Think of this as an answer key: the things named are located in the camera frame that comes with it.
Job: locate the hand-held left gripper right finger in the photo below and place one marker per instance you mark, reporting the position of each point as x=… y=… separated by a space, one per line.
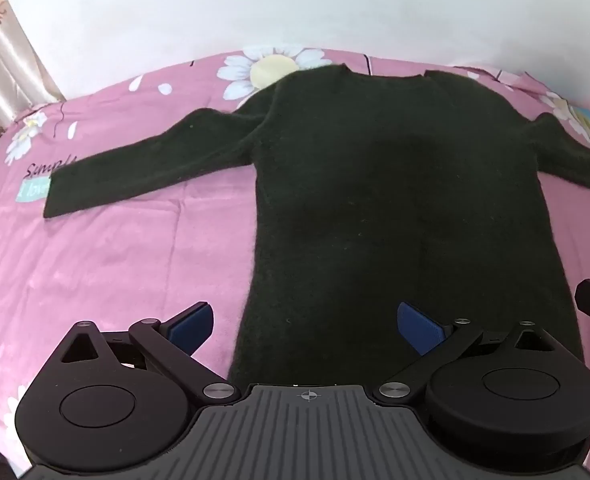
x=419 y=329

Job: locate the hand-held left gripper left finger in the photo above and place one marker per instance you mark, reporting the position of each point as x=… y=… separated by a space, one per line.
x=191 y=327

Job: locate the dark green knit sweater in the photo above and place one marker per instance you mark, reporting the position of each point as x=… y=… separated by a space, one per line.
x=375 y=210

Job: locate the pink floral bed sheet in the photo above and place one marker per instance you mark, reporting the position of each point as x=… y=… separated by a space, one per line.
x=125 y=270

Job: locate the beige patterned curtain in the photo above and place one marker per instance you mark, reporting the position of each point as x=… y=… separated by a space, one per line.
x=2 y=65

